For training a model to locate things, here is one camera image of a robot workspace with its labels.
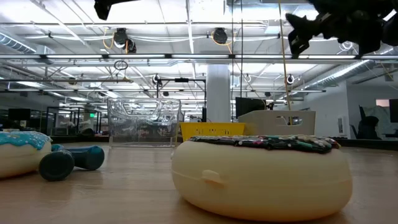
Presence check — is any black computer monitor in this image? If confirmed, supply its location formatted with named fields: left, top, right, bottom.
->
left=8, top=108, right=31, bottom=121
left=235, top=96, right=267, bottom=119

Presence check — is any yellow plastic bin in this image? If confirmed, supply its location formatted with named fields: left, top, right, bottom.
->
left=179, top=121, right=246, bottom=142

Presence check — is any black hanging cable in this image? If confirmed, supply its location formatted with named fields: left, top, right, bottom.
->
left=239, top=0, right=244, bottom=98

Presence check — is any white building column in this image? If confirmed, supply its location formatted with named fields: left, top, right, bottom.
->
left=206, top=63, right=231, bottom=123

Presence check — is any blue frosted donut box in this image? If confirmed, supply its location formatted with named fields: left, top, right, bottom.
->
left=0, top=129, right=53, bottom=179

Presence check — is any grey plastic bin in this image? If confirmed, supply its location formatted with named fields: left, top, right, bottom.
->
left=238, top=110, right=317, bottom=137

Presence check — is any chocolate frosted donut box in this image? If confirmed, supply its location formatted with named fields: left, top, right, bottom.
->
left=170, top=134, right=354, bottom=223

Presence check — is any clear plastic bin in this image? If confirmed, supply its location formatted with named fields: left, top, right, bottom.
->
left=107, top=97, right=182, bottom=148

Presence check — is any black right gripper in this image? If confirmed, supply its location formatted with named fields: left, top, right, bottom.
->
left=285, top=0, right=386, bottom=59

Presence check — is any silver ceiling duct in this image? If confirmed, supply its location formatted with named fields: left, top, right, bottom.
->
left=303, top=58, right=374, bottom=91

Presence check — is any black ceiling cable reel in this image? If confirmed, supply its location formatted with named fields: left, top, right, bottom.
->
left=113, top=27, right=137, bottom=54
left=213, top=27, right=229, bottom=45

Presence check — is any black background station frame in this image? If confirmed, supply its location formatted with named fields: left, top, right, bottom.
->
left=156, top=77, right=207, bottom=123

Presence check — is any yellow hanging cable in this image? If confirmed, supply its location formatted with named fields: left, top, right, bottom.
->
left=277, top=0, right=294, bottom=126

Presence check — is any black wall screen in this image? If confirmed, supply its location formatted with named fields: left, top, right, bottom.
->
left=389, top=98, right=398, bottom=123

